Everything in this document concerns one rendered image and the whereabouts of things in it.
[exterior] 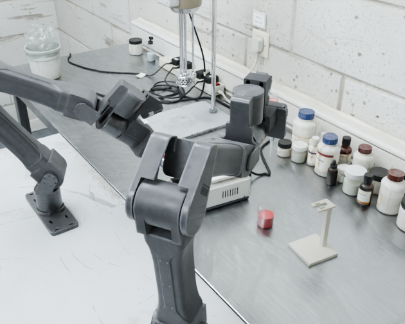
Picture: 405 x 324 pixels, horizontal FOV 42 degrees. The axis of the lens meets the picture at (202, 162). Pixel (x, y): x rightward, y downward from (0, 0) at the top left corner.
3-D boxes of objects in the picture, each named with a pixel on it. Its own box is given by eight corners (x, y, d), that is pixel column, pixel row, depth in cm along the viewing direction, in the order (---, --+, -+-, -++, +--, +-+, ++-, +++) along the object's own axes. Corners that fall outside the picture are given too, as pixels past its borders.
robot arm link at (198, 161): (217, 135, 96) (137, 130, 67) (264, 144, 92) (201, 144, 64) (205, 200, 97) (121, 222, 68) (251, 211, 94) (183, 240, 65)
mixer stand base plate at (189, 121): (161, 147, 161) (161, 144, 160) (130, 123, 175) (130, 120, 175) (237, 122, 176) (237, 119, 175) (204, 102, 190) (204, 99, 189)
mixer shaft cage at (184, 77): (182, 89, 165) (180, 9, 152) (171, 82, 169) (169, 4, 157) (200, 84, 168) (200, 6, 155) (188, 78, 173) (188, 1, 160)
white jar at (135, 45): (143, 51, 239) (143, 36, 235) (143, 55, 233) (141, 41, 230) (130, 51, 238) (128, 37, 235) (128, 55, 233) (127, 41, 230)
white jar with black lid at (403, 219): (411, 238, 123) (418, 213, 120) (389, 222, 128) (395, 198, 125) (431, 229, 126) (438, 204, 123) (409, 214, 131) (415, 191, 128)
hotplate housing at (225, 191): (180, 220, 129) (180, 193, 125) (161, 193, 139) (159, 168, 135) (258, 197, 138) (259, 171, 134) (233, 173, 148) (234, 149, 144)
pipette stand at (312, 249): (308, 267, 115) (315, 220, 108) (288, 245, 121) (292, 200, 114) (337, 255, 118) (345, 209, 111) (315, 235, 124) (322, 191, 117)
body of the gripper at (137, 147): (143, 120, 131) (120, 107, 127) (158, 138, 123) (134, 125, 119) (128, 141, 132) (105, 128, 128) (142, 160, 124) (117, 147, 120)
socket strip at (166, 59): (213, 97, 194) (213, 85, 192) (158, 65, 222) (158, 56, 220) (224, 93, 197) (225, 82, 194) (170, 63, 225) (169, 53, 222)
